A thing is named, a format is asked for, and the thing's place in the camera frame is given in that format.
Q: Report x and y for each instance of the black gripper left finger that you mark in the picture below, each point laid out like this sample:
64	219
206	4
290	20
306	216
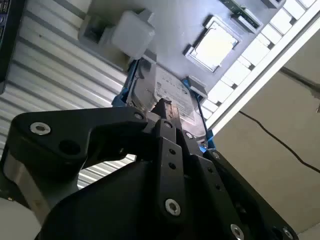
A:
62	125

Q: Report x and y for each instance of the hard disk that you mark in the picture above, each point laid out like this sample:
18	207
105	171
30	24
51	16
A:
172	87

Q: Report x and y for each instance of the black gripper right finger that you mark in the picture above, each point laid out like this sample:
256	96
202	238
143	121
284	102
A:
225	190

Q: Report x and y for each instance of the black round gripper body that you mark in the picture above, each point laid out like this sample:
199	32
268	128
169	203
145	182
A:
112	212

